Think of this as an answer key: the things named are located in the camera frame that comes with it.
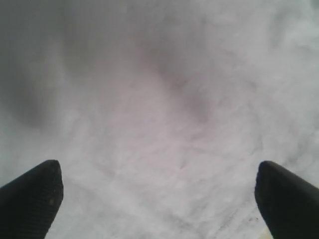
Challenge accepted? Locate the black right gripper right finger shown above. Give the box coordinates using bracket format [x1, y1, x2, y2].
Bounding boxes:
[254, 161, 319, 239]

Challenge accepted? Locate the white t-shirt red lettering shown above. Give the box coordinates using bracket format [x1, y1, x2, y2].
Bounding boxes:
[0, 0, 319, 239]

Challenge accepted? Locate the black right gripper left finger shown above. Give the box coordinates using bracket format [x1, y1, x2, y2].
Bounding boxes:
[0, 160, 63, 239]

